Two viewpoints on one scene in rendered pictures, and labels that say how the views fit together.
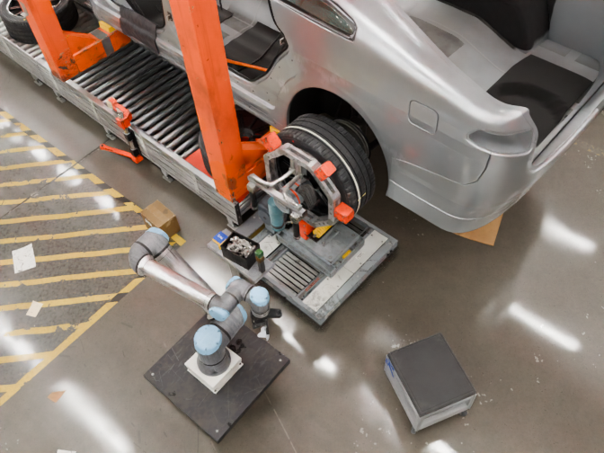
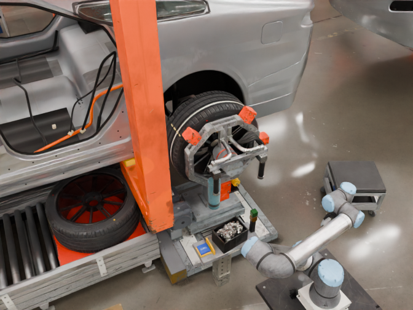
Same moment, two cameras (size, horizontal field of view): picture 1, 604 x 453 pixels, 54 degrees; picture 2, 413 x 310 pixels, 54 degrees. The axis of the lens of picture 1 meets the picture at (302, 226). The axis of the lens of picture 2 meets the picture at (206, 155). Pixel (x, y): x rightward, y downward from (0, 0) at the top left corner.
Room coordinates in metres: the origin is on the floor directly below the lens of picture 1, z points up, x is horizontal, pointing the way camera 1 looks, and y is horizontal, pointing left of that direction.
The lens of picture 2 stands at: (1.76, 2.00, 2.73)
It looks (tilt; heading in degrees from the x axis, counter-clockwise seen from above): 42 degrees down; 288
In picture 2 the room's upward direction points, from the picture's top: straight up
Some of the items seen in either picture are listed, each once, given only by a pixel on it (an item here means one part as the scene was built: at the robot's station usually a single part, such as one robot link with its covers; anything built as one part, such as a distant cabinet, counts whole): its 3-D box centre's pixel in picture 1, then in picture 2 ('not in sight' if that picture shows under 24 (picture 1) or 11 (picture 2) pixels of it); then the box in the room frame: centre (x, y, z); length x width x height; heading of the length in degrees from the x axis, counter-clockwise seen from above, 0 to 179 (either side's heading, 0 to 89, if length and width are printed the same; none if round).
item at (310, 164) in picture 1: (301, 187); (222, 152); (2.30, -0.02, 0.85); 0.54 x 0.07 x 0.54; 44
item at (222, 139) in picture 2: (271, 169); (218, 147); (2.29, 0.14, 1.03); 0.19 x 0.18 x 0.11; 134
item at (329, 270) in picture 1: (320, 239); (208, 205); (2.44, -0.12, 0.13); 0.50 x 0.36 x 0.10; 44
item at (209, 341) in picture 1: (210, 342); (327, 276); (1.48, 0.54, 0.57); 0.17 x 0.15 x 0.18; 145
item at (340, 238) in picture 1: (322, 224); (211, 189); (2.42, -0.14, 0.32); 0.40 x 0.30 x 0.28; 44
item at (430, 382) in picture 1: (426, 384); (351, 189); (1.33, -0.65, 0.17); 0.43 x 0.36 x 0.34; 18
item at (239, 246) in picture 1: (241, 249); (230, 234); (2.13, 0.38, 0.51); 0.20 x 0.14 x 0.13; 53
